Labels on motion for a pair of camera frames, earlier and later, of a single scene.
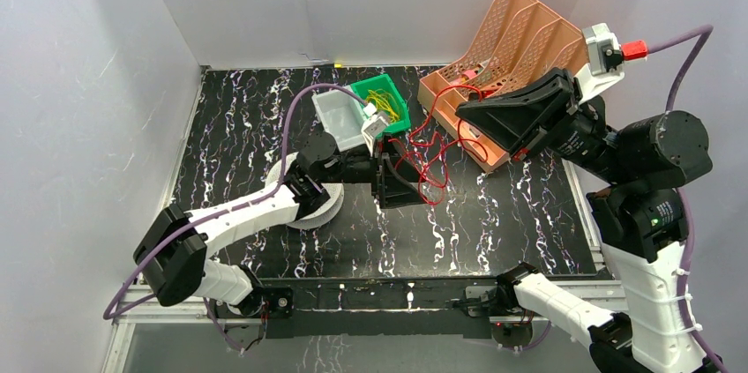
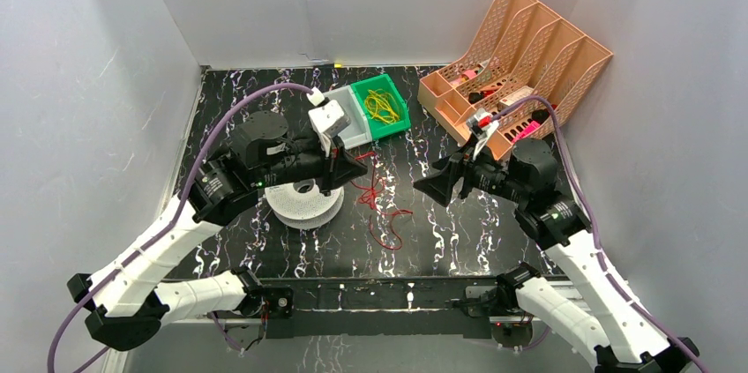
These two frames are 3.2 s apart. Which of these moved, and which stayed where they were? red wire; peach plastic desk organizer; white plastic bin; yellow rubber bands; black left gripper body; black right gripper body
Moved: black left gripper body; black right gripper body; red wire
Stayed: yellow rubber bands; white plastic bin; peach plastic desk organizer
